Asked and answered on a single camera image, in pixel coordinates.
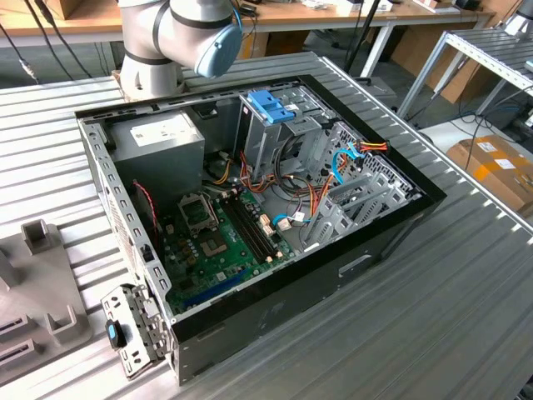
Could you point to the metal hinged card bracket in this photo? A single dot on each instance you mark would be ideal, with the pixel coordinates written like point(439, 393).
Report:
point(125, 306)

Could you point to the metal drive cage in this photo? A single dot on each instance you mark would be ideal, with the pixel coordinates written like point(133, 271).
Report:
point(266, 141)

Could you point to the grey parts rack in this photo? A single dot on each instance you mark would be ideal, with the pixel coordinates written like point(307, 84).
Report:
point(50, 283)

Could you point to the long wooden desk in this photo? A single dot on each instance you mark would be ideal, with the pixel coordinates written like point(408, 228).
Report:
point(316, 16)

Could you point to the black RAM slot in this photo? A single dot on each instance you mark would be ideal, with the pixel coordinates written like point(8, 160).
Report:
point(254, 229)
point(249, 229)
point(258, 229)
point(245, 229)

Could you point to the brown square base plate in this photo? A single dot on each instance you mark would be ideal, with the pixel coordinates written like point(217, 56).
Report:
point(118, 81)

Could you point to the metal disk bay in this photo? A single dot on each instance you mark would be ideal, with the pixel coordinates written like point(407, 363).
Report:
point(339, 227)

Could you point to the black tripod stand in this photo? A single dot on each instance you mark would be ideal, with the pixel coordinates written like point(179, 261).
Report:
point(366, 25)

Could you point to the locking lever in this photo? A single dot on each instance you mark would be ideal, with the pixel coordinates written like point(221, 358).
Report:
point(213, 212)

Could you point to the blue expansion slot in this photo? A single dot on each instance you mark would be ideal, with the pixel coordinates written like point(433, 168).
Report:
point(216, 286)

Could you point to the cream board connector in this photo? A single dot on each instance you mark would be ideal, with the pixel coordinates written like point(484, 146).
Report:
point(268, 231)
point(265, 221)

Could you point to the green motherboard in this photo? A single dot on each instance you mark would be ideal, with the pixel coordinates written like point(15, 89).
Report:
point(227, 271)

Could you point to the black case fan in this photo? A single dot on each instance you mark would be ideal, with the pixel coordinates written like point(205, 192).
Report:
point(141, 225)

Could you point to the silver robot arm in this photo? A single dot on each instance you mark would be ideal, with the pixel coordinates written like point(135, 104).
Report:
point(187, 33)

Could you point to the plain brown cardboard box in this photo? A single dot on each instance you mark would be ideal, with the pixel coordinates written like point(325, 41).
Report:
point(75, 8)
point(287, 43)

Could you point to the small black desk device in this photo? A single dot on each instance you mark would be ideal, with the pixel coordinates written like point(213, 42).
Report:
point(249, 9)

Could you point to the cardboard box with white labels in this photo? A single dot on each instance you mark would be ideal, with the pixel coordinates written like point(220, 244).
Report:
point(499, 183)

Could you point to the grey power supply unit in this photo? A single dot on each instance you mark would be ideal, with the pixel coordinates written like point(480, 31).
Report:
point(162, 166)

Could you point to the black open PC case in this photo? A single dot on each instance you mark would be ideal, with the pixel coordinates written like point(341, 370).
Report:
point(291, 308)

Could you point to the CPU socket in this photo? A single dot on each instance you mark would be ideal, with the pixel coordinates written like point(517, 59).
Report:
point(197, 214)

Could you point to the large brown cardboard sheet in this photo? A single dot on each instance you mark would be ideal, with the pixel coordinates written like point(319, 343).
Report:
point(412, 50)

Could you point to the metal slat side table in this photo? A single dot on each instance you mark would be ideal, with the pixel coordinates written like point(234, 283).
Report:
point(479, 46)

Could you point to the blue plastic drive latch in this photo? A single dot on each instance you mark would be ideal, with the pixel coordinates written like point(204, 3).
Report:
point(266, 106)

